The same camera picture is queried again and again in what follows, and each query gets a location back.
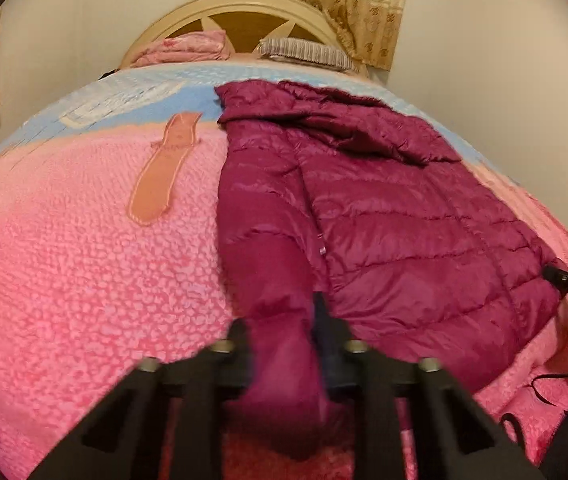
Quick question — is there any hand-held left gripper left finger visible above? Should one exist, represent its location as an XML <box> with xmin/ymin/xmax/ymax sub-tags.
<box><xmin>29</xmin><ymin>320</ymin><xmax>254</xmax><ymax>480</ymax></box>

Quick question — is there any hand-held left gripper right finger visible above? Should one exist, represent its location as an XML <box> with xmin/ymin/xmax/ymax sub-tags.
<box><xmin>313</xmin><ymin>292</ymin><xmax>545</xmax><ymax>480</ymax></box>

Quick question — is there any magenta quilted puffer jacket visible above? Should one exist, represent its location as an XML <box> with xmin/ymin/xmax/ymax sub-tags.
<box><xmin>213</xmin><ymin>80</ymin><xmax>568</xmax><ymax>461</ymax></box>

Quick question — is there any pink and blue bed blanket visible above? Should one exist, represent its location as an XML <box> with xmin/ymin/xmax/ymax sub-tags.
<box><xmin>0</xmin><ymin>57</ymin><xmax>568</xmax><ymax>480</ymax></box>

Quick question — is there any striped pillow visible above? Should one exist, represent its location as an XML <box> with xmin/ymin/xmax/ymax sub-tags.
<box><xmin>258</xmin><ymin>37</ymin><xmax>360</xmax><ymax>72</ymax></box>

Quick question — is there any folded pink quilt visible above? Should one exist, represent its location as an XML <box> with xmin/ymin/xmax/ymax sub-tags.
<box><xmin>130</xmin><ymin>30</ymin><xmax>235</xmax><ymax>68</ymax></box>

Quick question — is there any cream wooden arched headboard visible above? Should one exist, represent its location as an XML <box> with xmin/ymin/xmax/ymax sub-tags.
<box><xmin>119</xmin><ymin>0</ymin><xmax>370</xmax><ymax>78</ymax></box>

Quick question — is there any black cable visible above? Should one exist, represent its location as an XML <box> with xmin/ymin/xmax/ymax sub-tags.
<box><xmin>499</xmin><ymin>367</ymin><xmax>568</xmax><ymax>443</ymax></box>

